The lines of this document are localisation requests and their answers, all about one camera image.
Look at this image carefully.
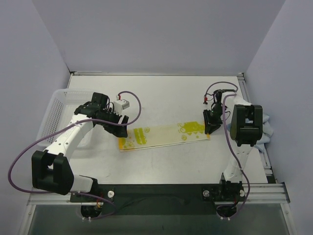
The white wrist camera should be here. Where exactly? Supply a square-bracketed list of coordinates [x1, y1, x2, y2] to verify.
[203, 96, 208, 104]
[113, 99, 130, 113]

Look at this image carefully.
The aluminium right side rail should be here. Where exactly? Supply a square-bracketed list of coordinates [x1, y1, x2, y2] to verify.
[237, 72, 278, 184]

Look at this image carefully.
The white perforated plastic basket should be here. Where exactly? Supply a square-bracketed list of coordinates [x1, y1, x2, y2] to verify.
[36, 89, 93, 140]

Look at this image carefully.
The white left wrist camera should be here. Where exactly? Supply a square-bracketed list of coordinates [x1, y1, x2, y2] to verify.
[113, 99, 130, 113]

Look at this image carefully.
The light blue towel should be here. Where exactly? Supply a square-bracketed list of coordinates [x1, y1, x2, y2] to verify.
[226, 113, 274, 153]

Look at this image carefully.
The aluminium front rail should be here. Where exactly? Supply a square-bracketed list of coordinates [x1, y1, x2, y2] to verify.
[26, 182, 291, 206]

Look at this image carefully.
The yellow green patterned towel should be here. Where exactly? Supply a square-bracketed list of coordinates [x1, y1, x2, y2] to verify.
[118, 121, 210, 152]

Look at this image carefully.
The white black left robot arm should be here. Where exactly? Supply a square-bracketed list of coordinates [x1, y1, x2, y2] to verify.
[31, 93, 130, 202]

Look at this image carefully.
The aluminium rail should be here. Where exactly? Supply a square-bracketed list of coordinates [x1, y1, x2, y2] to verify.
[237, 72, 278, 184]
[26, 182, 291, 206]

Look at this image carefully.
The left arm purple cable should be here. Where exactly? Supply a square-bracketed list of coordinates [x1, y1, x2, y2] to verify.
[8, 91, 142, 220]

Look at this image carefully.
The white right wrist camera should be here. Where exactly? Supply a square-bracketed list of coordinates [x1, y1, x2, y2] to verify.
[203, 96, 208, 104]

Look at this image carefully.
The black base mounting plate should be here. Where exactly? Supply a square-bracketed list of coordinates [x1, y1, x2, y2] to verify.
[70, 184, 246, 218]

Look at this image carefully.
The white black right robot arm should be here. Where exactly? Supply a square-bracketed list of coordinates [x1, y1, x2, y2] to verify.
[203, 89, 263, 201]

